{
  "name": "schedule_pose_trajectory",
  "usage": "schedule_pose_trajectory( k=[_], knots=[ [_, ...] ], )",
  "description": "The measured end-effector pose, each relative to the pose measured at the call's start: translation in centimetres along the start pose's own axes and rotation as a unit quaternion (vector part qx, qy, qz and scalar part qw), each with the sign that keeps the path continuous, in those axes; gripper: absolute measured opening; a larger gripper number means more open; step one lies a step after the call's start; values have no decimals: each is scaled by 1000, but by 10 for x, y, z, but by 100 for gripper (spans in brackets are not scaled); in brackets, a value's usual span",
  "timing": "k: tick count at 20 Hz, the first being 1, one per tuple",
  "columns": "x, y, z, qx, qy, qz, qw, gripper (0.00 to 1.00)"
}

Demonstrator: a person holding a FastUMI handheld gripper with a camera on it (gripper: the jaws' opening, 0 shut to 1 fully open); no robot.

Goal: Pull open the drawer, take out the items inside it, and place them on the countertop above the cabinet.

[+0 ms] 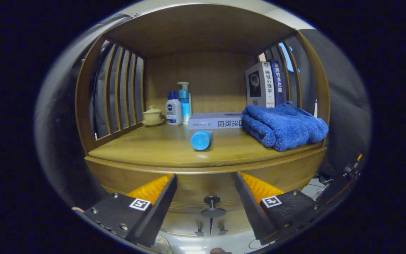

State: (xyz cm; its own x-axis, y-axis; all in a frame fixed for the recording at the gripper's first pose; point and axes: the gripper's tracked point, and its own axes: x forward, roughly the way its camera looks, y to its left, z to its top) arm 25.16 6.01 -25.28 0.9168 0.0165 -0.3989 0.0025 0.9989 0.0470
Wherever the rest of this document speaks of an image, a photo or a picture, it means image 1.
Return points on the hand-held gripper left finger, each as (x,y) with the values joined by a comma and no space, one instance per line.
(153,218)

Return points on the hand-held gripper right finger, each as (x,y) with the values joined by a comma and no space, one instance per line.
(254,211)

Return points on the blue cosmetic tube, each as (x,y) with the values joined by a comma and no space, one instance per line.
(201,140)

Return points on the wooden cabinet door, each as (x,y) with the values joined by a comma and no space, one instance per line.
(182,223)
(232,220)

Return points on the wooden countertop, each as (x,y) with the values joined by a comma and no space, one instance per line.
(146,148)

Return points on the wooden cabinet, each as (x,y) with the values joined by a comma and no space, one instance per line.
(203,74)

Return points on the person's foot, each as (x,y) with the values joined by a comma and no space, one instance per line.
(220,251)

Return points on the blue folded towel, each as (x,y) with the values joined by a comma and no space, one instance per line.
(284,125)

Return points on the white book lying flat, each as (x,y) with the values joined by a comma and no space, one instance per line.
(210,120)

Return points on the cream lidded teacup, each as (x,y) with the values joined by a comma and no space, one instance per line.
(152,115)

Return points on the orange black tool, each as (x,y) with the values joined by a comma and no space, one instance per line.
(352,169)

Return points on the white bottle blue cap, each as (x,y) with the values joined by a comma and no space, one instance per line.
(173,111)

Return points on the blue pump bottle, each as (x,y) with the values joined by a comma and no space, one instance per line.
(185,102)

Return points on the grey standing book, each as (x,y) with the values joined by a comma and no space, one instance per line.
(257,84)

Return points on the dark blue standing book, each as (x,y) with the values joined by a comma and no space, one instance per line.
(278,81)

